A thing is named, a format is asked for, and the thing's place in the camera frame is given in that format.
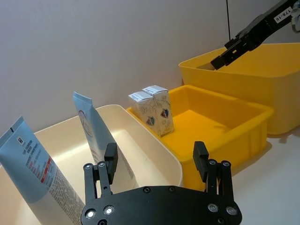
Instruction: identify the small white printed carton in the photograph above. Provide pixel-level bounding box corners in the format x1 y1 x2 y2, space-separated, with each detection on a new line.
142 85 175 136
128 91 165 138

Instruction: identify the large pale blue tube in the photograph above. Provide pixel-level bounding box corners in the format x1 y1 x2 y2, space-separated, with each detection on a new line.
0 116 89 225

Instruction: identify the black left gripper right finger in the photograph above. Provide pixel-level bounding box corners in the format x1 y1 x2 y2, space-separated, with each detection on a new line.
192 141 235 203

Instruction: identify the large deep yellow plastic bin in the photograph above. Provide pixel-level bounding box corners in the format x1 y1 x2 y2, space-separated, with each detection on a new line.
179 42 300 135

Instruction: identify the shallow yellow plastic tray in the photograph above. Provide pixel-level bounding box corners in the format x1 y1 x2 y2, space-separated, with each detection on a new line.
126 84 274 192

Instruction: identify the thin dark hanging cable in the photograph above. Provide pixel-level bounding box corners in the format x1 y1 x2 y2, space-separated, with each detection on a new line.
225 0 232 41

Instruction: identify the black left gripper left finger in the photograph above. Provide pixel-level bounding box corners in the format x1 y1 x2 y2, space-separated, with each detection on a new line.
83 142 119 207

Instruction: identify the cream plastic bin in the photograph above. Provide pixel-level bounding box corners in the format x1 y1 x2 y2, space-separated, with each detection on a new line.
0 104 184 225

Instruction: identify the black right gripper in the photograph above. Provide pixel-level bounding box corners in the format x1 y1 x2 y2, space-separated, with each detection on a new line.
210 0 300 71

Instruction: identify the slim pale blue tube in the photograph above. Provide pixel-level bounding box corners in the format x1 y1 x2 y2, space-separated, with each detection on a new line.
73 91 136 181

